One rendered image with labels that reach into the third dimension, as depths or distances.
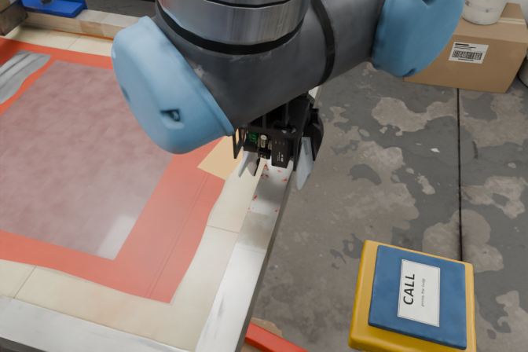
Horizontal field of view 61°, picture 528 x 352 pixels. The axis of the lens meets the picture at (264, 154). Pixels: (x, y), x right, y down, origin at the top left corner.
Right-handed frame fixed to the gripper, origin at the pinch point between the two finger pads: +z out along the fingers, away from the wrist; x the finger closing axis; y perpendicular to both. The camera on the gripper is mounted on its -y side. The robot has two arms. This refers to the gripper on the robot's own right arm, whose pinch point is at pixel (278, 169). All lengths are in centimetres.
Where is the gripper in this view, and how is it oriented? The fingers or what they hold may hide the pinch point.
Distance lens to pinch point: 60.4
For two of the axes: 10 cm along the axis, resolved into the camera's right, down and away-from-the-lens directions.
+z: 0.0, 6.8, 7.3
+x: 9.6, 2.0, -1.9
